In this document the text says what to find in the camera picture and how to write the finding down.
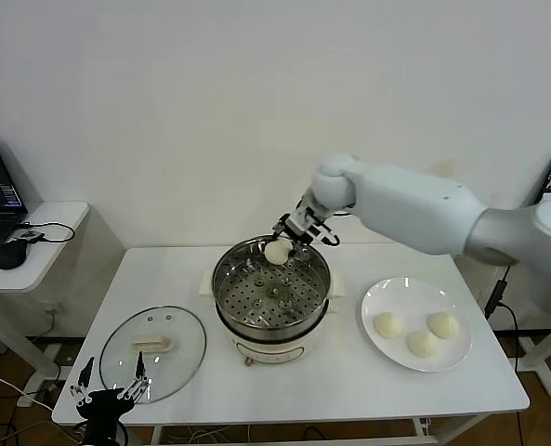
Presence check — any black cable with adapter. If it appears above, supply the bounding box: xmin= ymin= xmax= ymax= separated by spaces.
xmin=483 ymin=267 xmax=522 ymax=373

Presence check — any round white plate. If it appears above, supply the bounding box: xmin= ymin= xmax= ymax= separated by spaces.
xmin=361 ymin=277 xmax=473 ymax=374

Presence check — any white side desk with label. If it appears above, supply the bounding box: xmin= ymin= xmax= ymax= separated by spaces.
xmin=516 ymin=320 xmax=551 ymax=399

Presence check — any white side desk with mouse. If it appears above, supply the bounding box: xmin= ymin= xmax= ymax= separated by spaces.
xmin=0 ymin=201 xmax=90 ymax=396

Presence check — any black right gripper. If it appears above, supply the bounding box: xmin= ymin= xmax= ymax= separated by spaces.
xmin=270 ymin=213 xmax=315 ymax=257

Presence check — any white steamed baozi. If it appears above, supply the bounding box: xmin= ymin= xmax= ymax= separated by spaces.
xmin=264 ymin=239 xmax=291 ymax=266
xmin=405 ymin=330 xmax=439 ymax=360
xmin=426 ymin=311 xmax=461 ymax=339
xmin=373 ymin=312 xmax=404 ymax=339

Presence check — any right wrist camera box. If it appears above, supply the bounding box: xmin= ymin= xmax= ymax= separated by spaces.
xmin=287 ymin=211 xmax=321 ymax=238

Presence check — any white floor cable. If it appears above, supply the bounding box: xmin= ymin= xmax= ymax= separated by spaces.
xmin=0 ymin=360 xmax=56 ymax=414

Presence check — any perforated steel steamer basket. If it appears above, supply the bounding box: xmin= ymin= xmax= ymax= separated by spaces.
xmin=211 ymin=236 xmax=332 ymax=333

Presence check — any cream electric cooker pot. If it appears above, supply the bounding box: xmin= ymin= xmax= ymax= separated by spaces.
xmin=198 ymin=267 xmax=348 ymax=368

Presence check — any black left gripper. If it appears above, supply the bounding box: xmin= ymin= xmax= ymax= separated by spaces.
xmin=69 ymin=350 xmax=156 ymax=446

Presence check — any black hub cable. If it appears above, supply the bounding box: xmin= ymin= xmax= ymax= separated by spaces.
xmin=14 ymin=220 xmax=76 ymax=244

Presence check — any tangled white cable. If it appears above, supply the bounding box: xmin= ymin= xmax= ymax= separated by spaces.
xmin=181 ymin=429 xmax=232 ymax=446

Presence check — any white wall socket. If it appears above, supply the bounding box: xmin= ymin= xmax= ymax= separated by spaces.
xmin=42 ymin=302 xmax=67 ymax=322

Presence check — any black computer mouse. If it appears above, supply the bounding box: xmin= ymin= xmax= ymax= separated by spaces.
xmin=0 ymin=240 xmax=28 ymax=270

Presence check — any glass lid cream handle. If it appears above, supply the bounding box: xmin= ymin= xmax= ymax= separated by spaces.
xmin=98 ymin=305 xmax=208 ymax=404

